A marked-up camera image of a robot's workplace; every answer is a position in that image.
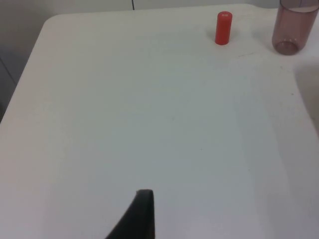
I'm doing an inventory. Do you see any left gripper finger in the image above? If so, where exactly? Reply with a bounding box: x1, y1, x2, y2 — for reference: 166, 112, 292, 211
104, 189, 157, 239

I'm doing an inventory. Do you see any red cylinder block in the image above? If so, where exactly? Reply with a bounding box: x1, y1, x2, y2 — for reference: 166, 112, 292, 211
215, 11, 234, 46

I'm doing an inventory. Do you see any clear cup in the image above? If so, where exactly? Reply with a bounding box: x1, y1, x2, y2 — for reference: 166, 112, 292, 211
271, 0, 319, 56

